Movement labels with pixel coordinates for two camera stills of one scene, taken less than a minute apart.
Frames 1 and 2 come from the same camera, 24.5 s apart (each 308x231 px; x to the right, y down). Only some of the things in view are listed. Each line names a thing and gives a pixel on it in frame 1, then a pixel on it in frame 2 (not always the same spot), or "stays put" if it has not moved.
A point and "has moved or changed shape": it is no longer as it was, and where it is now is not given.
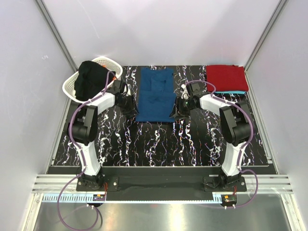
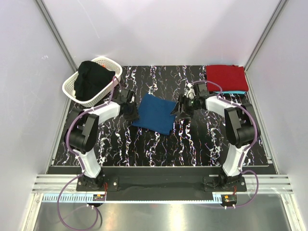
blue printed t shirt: x=157 y=96 has moved or changed shape
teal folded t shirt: x=235 y=92 stays put
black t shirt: x=91 y=79 stays put
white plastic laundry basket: x=69 y=84 stays put
